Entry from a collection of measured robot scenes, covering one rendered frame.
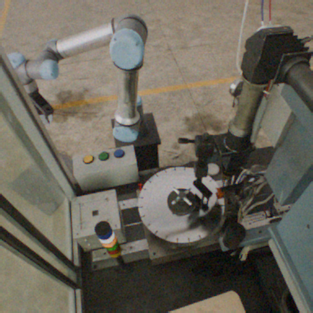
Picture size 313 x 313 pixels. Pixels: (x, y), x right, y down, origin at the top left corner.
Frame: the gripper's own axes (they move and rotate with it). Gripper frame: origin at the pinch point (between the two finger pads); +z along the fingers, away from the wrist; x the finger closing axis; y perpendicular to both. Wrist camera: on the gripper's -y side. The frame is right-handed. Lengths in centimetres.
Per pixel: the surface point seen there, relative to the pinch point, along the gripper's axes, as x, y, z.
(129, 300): 36, -83, 16
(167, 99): -137, 33, 91
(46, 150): 20, -39, -26
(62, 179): 20.0, -38.4, -8.4
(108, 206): 15, -56, 1
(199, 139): -8, -81, -34
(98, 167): 3.8, -38.2, 1.3
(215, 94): -176, -2, 91
